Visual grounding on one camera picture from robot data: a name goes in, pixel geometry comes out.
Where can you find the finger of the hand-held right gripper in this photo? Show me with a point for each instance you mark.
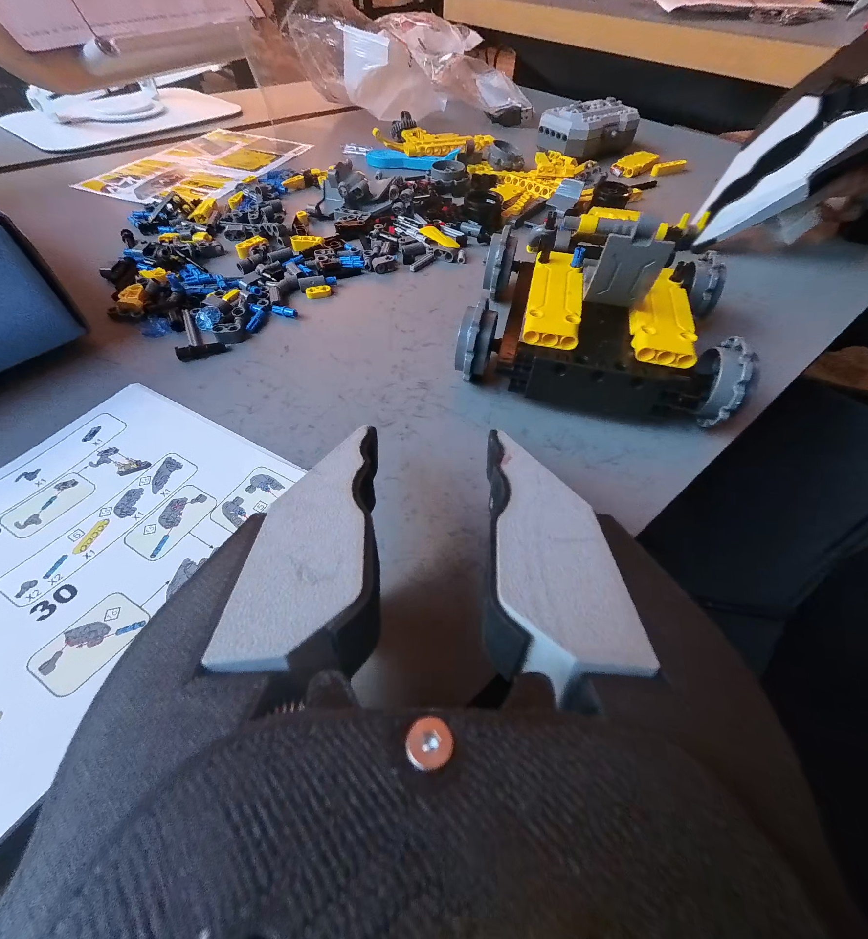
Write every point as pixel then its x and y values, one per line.
pixel 815 169
pixel 764 165

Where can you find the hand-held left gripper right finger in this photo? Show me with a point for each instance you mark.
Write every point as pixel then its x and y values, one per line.
pixel 558 579

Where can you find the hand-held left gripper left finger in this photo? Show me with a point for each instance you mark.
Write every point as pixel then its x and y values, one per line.
pixel 294 572

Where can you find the yellow brick vehicle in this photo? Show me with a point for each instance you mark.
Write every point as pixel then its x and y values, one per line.
pixel 551 301

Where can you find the yellow edged desk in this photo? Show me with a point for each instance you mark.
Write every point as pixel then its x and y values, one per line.
pixel 624 44

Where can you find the grey desk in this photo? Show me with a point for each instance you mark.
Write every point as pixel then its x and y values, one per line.
pixel 390 381

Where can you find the short yellow holed beam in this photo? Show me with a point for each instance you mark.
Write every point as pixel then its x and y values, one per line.
pixel 668 167

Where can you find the yellow studded block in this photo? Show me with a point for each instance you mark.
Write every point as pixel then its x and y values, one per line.
pixel 635 163

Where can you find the black spoked wheel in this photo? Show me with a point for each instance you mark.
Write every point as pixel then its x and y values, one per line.
pixel 610 194

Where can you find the grey angular block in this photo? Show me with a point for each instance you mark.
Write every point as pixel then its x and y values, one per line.
pixel 588 125

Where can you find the instruction booklet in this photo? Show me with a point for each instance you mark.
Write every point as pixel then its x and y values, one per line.
pixel 111 550

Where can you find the pile of building brick parts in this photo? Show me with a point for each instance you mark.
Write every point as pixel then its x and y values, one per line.
pixel 272 257

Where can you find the yellow pointed panel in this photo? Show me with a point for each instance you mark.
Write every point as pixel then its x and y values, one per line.
pixel 439 237

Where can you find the person's black sweater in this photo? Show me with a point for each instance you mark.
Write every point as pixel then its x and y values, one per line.
pixel 844 770

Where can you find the blue brick separator tool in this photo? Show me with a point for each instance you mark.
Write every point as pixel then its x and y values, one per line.
pixel 404 159

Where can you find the clear plastic bag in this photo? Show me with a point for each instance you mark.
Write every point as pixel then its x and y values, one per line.
pixel 404 59

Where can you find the dark blue kit box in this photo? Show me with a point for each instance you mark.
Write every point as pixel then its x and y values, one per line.
pixel 8 293

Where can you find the yellow sticker sheet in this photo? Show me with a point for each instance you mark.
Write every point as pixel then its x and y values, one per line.
pixel 199 165

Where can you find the instruction sheet stand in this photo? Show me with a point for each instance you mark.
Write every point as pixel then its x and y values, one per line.
pixel 111 44

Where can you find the yellow beam frame assembly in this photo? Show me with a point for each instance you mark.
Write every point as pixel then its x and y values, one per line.
pixel 434 139

